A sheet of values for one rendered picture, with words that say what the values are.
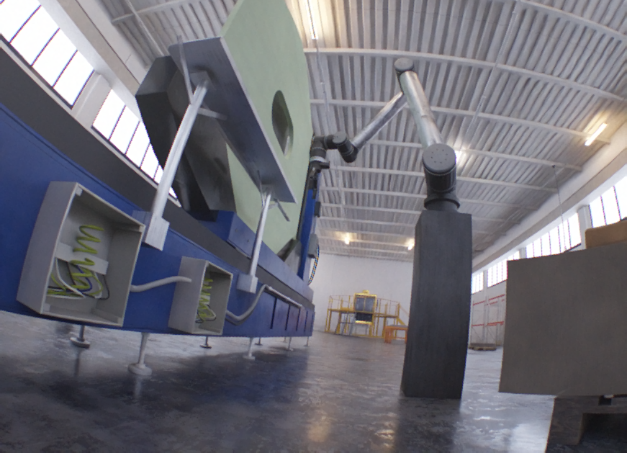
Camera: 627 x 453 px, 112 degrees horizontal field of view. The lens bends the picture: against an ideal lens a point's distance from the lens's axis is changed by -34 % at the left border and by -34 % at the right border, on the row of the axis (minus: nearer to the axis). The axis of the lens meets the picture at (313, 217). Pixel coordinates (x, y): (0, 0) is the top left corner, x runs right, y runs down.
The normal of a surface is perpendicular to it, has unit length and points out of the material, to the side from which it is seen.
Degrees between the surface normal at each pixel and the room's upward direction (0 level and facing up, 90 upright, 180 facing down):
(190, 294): 90
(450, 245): 90
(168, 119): 153
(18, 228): 90
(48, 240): 90
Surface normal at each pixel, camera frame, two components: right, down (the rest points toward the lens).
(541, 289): -0.76, -0.32
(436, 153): -0.38, -0.36
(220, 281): -0.14, -0.36
